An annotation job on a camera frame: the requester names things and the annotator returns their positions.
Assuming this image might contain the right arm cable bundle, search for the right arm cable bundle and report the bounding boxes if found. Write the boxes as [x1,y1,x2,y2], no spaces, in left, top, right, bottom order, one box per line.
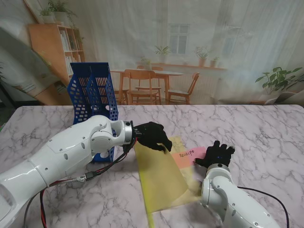
[237,186,290,228]

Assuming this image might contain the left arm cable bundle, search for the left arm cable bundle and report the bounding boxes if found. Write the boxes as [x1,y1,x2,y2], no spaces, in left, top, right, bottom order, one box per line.
[23,137,138,228]

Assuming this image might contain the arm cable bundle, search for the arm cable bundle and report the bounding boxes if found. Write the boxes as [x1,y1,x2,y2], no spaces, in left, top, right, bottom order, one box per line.
[23,137,138,228]
[237,186,290,228]

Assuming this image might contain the pink paper receipt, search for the pink paper receipt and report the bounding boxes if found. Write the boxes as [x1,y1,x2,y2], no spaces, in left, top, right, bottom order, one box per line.
[171,146,207,168]

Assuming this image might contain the blue perforated file rack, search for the blue perforated file rack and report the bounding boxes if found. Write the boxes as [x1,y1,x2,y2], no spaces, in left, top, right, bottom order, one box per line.
[67,62,119,163]

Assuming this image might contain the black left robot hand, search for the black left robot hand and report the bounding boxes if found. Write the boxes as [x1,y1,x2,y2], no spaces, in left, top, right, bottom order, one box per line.
[136,121,172,152]

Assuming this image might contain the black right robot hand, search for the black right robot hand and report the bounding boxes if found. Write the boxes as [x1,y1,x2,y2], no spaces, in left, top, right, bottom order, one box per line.
[194,140,236,168]

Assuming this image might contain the yellow translucent file folder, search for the yellow translucent file folder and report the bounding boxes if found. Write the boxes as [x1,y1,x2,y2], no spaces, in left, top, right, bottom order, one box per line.
[134,135,207,214]

